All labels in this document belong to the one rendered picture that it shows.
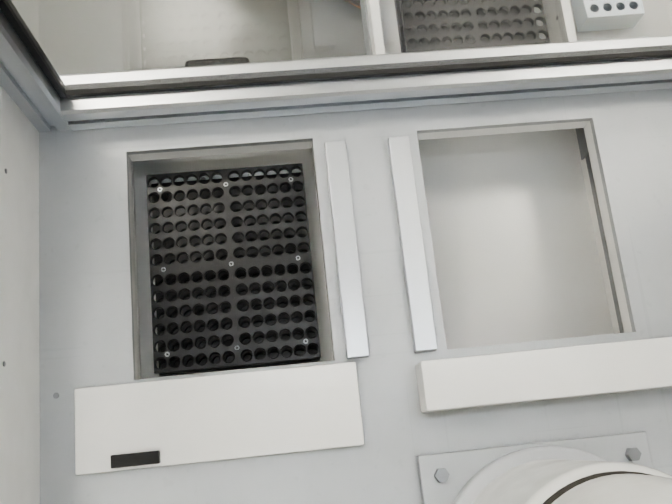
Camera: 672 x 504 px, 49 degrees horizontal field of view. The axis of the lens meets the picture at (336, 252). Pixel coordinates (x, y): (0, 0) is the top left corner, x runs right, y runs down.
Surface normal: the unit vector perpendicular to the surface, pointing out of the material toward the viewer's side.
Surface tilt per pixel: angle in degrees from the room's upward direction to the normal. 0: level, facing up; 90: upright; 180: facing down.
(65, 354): 0
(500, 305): 0
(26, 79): 90
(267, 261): 0
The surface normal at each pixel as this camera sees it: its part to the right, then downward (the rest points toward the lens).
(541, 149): 0.05, -0.25
